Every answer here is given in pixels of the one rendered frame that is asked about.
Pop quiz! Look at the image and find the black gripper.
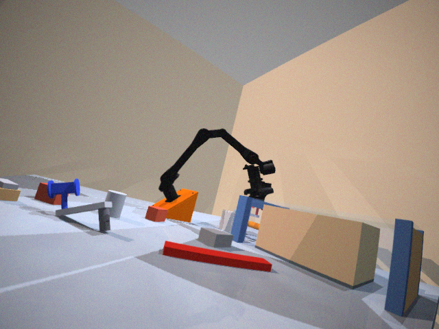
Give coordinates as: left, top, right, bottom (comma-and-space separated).
244, 176, 274, 199

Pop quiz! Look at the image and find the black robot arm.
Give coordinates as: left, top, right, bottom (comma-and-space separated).
158, 128, 276, 202

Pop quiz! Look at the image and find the red flat bar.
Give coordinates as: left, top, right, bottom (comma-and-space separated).
163, 241, 272, 272

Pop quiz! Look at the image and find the grey crank handle with blue knob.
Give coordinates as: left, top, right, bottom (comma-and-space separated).
47, 178, 112, 232

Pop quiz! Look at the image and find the grey cylinder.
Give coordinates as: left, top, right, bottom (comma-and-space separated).
105, 190, 127, 218

